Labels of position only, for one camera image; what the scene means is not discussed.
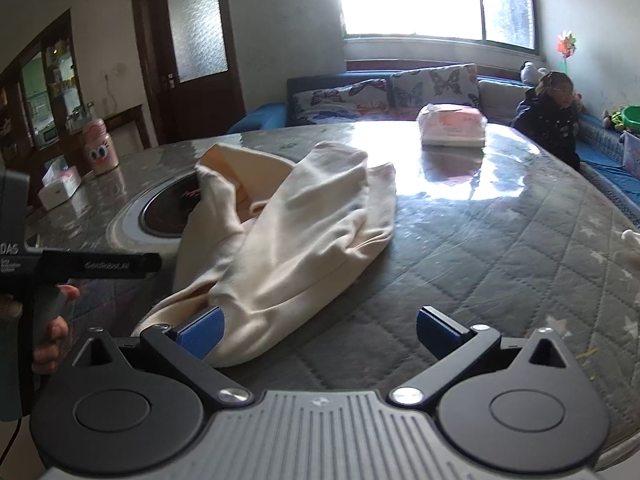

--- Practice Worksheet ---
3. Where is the wooden display cabinet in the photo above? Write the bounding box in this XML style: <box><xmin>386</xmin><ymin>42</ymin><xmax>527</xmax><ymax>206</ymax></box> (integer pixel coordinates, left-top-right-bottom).
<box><xmin>0</xmin><ymin>10</ymin><xmax>91</xmax><ymax>171</ymax></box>

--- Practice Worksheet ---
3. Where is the round built-in induction cooker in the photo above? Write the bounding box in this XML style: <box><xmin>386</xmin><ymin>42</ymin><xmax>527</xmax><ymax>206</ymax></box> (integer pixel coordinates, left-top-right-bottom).
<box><xmin>106</xmin><ymin>172</ymin><xmax>236</xmax><ymax>254</ymax></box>

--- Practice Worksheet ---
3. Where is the pink cartoon face bottle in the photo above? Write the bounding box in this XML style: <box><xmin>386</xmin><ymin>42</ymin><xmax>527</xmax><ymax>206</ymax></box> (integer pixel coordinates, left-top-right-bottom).
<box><xmin>81</xmin><ymin>119</ymin><xmax>121</xmax><ymax>177</ymax></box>

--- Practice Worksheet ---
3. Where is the colourful pinwheel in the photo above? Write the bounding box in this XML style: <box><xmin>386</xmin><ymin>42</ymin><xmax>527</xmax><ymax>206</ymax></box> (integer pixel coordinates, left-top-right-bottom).
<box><xmin>555</xmin><ymin>30</ymin><xmax>579</xmax><ymax>75</ymax></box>

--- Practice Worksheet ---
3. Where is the long butterfly print cushion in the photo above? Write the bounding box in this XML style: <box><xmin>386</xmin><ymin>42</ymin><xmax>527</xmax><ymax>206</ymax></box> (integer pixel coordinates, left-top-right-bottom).
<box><xmin>292</xmin><ymin>80</ymin><xmax>394</xmax><ymax>126</ymax></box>

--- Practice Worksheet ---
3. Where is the plain beige cushion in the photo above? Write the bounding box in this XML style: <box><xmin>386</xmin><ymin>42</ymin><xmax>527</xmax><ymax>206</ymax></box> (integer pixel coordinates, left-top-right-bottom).
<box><xmin>477</xmin><ymin>79</ymin><xmax>533</xmax><ymax>126</ymax></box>

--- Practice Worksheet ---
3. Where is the clear plastic box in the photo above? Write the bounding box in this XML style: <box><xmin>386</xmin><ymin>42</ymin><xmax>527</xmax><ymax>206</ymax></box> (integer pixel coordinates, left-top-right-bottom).
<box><xmin>620</xmin><ymin>130</ymin><xmax>640</xmax><ymax>179</ymax></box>

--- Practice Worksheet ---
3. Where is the blue sofa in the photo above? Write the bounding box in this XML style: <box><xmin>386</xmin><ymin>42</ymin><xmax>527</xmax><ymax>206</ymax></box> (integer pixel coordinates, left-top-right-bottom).
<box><xmin>227</xmin><ymin>62</ymin><xmax>640</xmax><ymax>196</ymax></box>

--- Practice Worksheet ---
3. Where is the dark wooden glass door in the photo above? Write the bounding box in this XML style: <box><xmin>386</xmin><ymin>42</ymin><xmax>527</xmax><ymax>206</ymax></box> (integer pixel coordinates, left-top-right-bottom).
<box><xmin>129</xmin><ymin>0</ymin><xmax>247</xmax><ymax>149</ymax></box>

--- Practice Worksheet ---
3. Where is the window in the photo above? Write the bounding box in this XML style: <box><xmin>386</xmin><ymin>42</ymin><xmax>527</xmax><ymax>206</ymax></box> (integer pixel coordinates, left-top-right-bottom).
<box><xmin>331</xmin><ymin>0</ymin><xmax>539</xmax><ymax>54</ymax></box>

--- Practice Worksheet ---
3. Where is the panda plush toy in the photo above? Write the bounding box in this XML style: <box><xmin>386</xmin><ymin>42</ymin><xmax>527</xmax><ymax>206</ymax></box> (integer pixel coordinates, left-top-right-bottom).
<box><xmin>520</xmin><ymin>61</ymin><xmax>551</xmax><ymax>86</ymax></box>

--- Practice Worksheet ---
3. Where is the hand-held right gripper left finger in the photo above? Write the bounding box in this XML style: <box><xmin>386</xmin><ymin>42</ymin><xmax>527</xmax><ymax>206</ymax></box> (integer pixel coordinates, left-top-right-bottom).
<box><xmin>70</xmin><ymin>305</ymin><xmax>253</xmax><ymax>406</ymax></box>

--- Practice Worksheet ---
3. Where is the person's left hand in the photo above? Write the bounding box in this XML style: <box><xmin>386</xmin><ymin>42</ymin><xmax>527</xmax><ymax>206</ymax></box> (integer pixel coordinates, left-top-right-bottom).
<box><xmin>31</xmin><ymin>284</ymin><xmax>82</xmax><ymax>376</ymax></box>

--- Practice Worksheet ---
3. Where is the square butterfly print cushion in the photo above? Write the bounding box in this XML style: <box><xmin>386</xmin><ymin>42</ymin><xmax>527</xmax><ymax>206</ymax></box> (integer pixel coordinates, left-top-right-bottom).
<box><xmin>389</xmin><ymin>63</ymin><xmax>483</xmax><ymax>111</ymax></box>

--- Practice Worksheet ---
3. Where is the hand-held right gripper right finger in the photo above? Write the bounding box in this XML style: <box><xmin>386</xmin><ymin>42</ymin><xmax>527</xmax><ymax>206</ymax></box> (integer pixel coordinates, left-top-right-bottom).
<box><xmin>390</xmin><ymin>305</ymin><xmax>574</xmax><ymax>407</ymax></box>

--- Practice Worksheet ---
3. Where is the white tissue box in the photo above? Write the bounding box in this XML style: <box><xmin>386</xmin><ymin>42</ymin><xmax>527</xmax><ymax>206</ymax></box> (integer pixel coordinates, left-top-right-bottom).
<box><xmin>39</xmin><ymin>156</ymin><xmax>83</xmax><ymax>211</ymax></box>

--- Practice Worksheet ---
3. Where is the cream sweater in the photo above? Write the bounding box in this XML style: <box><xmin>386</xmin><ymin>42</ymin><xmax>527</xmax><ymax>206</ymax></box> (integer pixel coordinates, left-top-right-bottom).
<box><xmin>132</xmin><ymin>141</ymin><xmax>398</xmax><ymax>368</ymax></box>

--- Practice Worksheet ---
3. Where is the soft tissue pack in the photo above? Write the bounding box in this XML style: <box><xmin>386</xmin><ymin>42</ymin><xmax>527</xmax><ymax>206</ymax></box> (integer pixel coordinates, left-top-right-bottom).
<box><xmin>416</xmin><ymin>102</ymin><xmax>488</xmax><ymax>149</ymax></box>

